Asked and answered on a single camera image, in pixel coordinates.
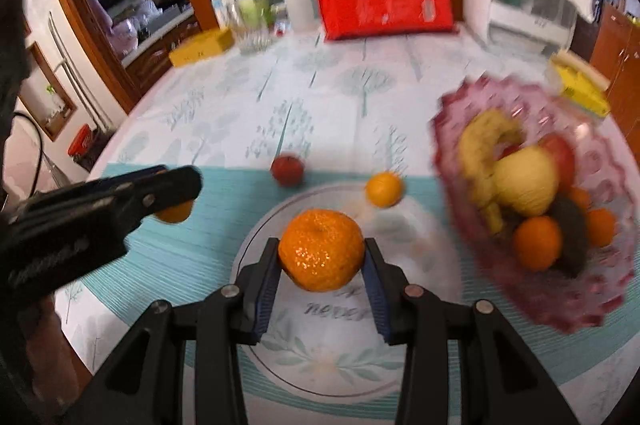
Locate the yellow tissue pack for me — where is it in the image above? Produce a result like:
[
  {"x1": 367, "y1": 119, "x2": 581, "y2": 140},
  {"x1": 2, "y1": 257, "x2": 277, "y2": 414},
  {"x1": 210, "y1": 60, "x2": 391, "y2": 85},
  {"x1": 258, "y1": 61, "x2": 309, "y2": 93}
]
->
[{"x1": 549, "y1": 50, "x2": 614, "y2": 116}]

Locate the white carton box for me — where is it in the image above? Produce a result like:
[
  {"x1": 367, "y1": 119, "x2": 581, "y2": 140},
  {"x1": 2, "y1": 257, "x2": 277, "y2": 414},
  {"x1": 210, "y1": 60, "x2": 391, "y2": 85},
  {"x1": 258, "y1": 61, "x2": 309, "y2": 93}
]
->
[{"x1": 211, "y1": 0, "x2": 239, "y2": 31}]

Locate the yellow flat box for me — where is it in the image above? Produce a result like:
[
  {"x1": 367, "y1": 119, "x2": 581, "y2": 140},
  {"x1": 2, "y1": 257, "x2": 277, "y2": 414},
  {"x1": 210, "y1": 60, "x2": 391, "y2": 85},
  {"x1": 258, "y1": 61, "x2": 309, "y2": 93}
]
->
[{"x1": 169, "y1": 28, "x2": 235, "y2": 67}]

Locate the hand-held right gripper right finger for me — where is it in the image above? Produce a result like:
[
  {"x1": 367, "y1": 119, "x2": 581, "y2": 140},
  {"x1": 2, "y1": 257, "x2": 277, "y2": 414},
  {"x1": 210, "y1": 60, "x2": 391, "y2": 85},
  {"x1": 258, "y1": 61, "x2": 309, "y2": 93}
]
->
[{"x1": 363, "y1": 237, "x2": 581, "y2": 425}]

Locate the red apple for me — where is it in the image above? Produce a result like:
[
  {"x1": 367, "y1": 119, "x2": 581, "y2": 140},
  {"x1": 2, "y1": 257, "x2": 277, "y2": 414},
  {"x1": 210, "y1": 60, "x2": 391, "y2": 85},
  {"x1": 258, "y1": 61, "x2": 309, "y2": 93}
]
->
[{"x1": 537, "y1": 132, "x2": 576, "y2": 192}]

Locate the red lidded bucket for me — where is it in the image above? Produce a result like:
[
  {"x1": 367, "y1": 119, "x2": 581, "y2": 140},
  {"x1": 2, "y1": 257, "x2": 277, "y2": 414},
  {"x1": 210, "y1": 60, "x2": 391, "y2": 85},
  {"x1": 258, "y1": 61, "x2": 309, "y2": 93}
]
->
[{"x1": 67, "y1": 124, "x2": 94, "y2": 157}]

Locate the yellow pear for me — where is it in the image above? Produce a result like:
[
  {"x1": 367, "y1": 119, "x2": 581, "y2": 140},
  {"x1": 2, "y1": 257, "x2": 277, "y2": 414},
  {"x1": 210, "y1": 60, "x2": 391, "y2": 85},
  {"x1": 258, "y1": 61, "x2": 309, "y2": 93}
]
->
[{"x1": 492, "y1": 146, "x2": 560, "y2": 217}]

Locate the white squeeze bottle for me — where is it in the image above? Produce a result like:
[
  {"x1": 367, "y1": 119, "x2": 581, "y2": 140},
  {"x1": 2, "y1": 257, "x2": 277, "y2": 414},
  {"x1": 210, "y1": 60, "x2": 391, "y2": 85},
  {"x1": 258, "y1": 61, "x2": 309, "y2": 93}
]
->
[{"x1": 284, "y1": 0, "x2": 319, "y2": 34}]

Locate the kitchen counter cabinet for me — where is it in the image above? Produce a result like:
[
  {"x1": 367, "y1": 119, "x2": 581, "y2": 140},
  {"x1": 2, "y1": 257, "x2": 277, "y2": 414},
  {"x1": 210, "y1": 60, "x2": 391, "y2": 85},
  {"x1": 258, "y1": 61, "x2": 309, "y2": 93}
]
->
[{"x1": 120, "y1": 2, "x2": 203, "y2": 78}]

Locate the pink glass bowl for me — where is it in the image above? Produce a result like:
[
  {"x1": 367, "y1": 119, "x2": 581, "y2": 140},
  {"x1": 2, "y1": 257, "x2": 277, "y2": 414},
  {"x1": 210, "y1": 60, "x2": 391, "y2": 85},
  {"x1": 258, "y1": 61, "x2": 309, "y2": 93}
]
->
[{"x1": 431, "y1": 74, "x2": 640, "y2": 334}]

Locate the yellow banana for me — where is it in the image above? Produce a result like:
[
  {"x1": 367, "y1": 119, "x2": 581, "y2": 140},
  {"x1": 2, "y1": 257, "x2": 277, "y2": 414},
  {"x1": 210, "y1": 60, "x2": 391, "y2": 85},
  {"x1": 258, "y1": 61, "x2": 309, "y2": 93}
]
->
[{"x1": 457, "y1": 109, "x2": 526, "y2": 236}]

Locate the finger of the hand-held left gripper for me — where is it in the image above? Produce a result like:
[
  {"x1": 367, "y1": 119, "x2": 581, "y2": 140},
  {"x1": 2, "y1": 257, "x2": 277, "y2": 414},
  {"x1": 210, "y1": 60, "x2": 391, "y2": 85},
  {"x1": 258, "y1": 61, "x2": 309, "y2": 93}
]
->
[
  {"x1": 87, "y1": 165, "x2": 168, "y2": 193},
  {"x1": 107, "y1": 165, "x2": 204, "y2": 232}
]

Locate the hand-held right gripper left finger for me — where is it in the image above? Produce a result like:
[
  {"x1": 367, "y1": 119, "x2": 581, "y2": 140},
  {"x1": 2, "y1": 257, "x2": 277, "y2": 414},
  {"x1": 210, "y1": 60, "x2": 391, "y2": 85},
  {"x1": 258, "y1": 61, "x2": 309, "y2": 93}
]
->
[{"x1": 65, "y1": 237, "x2": 281, "y2": 425}]

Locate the white refrigerator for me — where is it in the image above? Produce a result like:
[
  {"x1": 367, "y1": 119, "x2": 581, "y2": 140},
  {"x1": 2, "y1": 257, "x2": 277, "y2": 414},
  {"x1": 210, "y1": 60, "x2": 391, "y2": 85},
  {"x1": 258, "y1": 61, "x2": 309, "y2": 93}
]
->
[{"x1": 47, "y1": 10, "x2": 116, "y2": 131}]

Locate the black cable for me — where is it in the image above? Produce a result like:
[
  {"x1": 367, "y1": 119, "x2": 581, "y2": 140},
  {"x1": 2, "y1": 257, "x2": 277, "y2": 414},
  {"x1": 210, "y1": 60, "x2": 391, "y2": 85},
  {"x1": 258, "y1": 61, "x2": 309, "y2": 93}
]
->
[{"x1": 12, "y1": 111, "x2": 52, "y2": 198}]

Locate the wooden shelf cabinet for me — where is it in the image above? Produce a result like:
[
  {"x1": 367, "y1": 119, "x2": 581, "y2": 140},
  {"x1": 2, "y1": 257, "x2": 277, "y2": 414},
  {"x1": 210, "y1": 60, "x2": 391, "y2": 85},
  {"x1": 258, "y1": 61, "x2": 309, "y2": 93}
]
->
[{"x1": 590, "y1": 2, "x2": 640, "y2": 131}]

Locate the red paper cup package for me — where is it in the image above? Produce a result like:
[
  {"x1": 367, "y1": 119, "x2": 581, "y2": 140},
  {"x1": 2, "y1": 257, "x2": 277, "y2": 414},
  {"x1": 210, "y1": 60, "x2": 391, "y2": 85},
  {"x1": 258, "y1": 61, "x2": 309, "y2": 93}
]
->
[{"x1": 314, "y1": 0, "x2": 459, "y2": 42}]

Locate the tree print tablecloth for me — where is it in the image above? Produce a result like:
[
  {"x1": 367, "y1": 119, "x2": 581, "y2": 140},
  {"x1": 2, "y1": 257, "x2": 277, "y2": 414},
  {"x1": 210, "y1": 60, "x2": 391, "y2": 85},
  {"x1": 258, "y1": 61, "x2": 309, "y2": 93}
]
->
[{"x1": 52, "y1": 25, "x2": 640, "y2": 425}]

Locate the clear drinking glass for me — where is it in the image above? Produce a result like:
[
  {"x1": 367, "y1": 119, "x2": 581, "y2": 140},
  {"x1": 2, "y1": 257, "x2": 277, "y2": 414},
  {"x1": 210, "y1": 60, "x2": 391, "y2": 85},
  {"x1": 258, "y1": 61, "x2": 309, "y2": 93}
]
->
[{"x1": 232, "y1": 18, "x2": 271, "y2": 54}]

